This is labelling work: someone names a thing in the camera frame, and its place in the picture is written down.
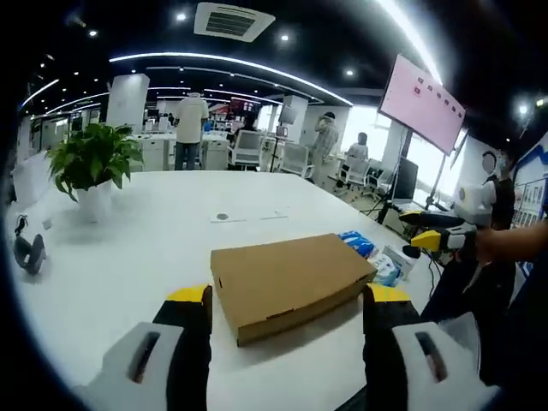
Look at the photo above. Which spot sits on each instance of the person's right hand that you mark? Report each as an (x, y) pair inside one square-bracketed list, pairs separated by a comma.
[(489, 247)]

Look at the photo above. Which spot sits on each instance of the green plant in white pot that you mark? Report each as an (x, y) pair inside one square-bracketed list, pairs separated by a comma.
[(92, 158)]

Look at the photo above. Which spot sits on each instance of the small white table item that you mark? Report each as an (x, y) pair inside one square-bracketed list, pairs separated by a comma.
[(47, 224)]

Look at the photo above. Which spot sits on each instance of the ceiling air conditioner vent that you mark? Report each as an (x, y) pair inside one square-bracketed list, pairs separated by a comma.
[(233, 21)]

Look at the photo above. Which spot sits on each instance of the white office chair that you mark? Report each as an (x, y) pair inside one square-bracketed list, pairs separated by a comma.
[(246, 147), (299, 159)]

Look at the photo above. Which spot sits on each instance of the blue wall display board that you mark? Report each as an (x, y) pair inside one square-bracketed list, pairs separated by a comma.
[(531, 192)]

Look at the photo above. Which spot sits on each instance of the brown cardboard shoe box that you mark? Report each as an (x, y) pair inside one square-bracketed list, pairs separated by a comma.
[(291, 278)]

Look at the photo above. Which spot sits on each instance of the grey curved headset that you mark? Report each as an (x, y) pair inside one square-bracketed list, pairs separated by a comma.
[(32, 254)]

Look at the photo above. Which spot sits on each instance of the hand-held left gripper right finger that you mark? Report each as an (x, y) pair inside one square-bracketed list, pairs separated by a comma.
[(411, 372)]

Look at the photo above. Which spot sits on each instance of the small black monitor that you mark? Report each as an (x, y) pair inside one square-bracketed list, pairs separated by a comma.
[(288, 114)]

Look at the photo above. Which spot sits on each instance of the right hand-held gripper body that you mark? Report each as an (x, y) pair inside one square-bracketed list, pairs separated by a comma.
[(475, 203)]

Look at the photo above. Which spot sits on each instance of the black headphones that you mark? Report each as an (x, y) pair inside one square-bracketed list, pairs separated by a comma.
[(20, 224)]

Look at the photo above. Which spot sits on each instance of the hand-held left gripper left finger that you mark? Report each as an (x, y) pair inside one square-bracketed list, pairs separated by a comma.
[(128, 377)]

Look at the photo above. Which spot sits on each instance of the large pink monitor screen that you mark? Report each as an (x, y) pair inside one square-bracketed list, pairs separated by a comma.
[(421, 103)]

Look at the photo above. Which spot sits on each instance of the blue soft tissue pack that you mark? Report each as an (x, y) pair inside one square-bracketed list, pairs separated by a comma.
[(357, 243)]

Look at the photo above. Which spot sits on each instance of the dark laptop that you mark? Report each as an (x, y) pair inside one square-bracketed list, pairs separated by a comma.
[(404, 180)]

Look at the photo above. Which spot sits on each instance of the soft wet wipes pack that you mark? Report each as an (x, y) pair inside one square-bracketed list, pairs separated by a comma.
[(385, 272)]

